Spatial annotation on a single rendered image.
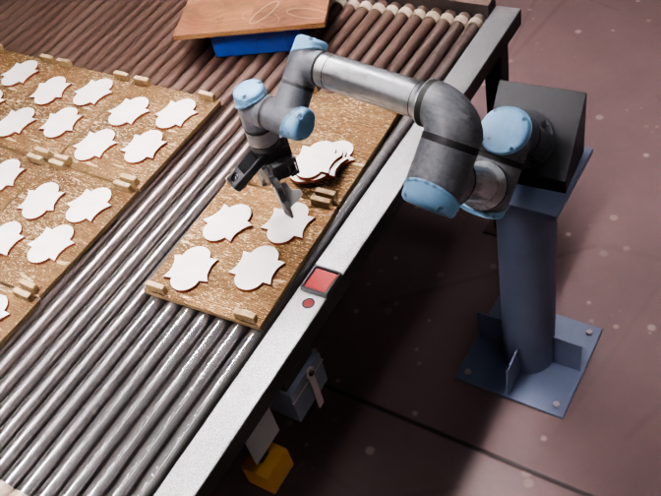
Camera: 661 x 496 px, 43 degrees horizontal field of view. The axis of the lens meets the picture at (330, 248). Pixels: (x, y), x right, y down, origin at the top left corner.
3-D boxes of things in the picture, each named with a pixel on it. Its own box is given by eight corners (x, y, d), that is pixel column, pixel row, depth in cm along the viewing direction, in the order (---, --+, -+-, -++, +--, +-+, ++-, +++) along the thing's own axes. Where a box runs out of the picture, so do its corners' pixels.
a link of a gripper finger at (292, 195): (312, 209, 202) (294, 175, 200) (290, 220, 201) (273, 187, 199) (308, 209, 205) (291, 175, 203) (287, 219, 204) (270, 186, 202)
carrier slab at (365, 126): (403, 110, 239) (402, 105, 238) (339, 208, 217) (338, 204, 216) (299, 92, 254) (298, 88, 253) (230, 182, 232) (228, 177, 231)
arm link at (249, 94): (251, 102, 179) (222, 93, 184) (263, 141, 187) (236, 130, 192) (273, 82, 183) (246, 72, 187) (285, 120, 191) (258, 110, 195)
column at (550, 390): (602, 331, 286) (620, 139, 222) (563, 419, 266) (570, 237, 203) (499, 297, 303) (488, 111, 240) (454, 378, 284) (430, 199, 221)
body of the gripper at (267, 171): (301, 175, 202) (290, 138, 193) (270, 192, 200) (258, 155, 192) (286, 159, 207) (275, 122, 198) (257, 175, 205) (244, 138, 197)
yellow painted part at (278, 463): (294, 464, 204) (271, 414, 187) (275, 495, 199) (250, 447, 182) (268, 452, 208) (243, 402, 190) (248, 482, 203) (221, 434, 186)
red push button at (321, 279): (338, 278, 202) (337, 274, 201) (326, 295, 199) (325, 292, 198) (317, 271, 205) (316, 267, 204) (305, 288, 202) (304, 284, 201)
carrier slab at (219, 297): (338, 211, 217) (337, 206, 216) (261, 331, 195) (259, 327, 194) (228, 184, 232) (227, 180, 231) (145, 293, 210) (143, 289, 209)
